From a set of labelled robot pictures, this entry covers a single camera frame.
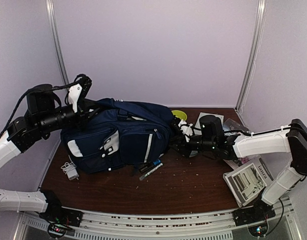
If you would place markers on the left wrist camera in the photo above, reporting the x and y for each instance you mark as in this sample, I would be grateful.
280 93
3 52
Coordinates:
78 91

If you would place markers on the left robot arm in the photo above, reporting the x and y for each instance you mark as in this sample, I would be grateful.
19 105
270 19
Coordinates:
49 108

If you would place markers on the lime green bowl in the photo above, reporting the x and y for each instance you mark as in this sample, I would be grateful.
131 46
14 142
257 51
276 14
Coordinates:
179 116

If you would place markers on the aluminium front rail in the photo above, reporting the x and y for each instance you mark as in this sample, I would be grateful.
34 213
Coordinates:
214 225

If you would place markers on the left aluminium corner post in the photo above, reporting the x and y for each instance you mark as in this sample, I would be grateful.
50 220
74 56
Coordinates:
56 40

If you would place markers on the navy blue student backpack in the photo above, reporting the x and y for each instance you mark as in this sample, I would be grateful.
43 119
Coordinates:
124 133

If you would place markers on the white green marker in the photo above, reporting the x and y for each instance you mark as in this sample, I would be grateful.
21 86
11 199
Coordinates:
141 178

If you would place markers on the white charger with cable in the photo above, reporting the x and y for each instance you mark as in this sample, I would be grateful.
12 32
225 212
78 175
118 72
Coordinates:
70 170

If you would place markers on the black blue highlighter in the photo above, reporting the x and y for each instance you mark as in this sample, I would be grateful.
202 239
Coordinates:
149 166

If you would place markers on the dark cover book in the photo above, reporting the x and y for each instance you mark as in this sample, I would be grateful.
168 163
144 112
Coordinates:
233 128

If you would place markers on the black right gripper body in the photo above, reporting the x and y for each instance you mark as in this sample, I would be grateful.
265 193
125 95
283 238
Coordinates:
180 141

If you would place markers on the white book pink flowers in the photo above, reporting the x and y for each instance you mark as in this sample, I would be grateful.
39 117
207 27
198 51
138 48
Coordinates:
236 163

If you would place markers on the aluminium corner post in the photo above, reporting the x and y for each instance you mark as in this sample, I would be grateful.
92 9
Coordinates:
254 49
56 40

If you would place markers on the right aluminium corner post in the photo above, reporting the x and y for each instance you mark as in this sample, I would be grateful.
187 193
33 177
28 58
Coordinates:
254 49

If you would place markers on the pale blue ceramic bowl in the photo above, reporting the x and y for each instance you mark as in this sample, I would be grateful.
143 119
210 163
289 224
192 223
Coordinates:
193 153

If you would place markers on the black white photo magazine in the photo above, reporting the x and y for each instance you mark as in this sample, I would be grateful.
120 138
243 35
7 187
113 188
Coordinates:
248 180

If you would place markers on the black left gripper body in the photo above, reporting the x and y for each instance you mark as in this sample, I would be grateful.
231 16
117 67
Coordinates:
81 113

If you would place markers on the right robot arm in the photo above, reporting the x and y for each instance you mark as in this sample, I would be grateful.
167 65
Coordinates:
291 138

